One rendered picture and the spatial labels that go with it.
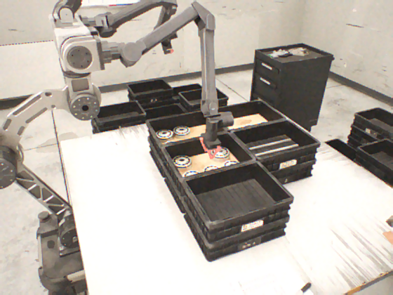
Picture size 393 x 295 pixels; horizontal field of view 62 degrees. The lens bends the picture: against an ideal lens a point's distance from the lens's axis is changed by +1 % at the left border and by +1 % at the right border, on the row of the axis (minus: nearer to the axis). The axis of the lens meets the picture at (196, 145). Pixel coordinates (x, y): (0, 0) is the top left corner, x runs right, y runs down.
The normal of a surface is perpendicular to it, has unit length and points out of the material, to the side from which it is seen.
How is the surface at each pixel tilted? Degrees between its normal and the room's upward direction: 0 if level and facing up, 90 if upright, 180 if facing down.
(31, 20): 90
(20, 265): 0
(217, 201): 0
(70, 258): 0
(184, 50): 90
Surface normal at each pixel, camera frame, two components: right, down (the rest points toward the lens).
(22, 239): 0.00, -0.84
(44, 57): 0.42, 0.49
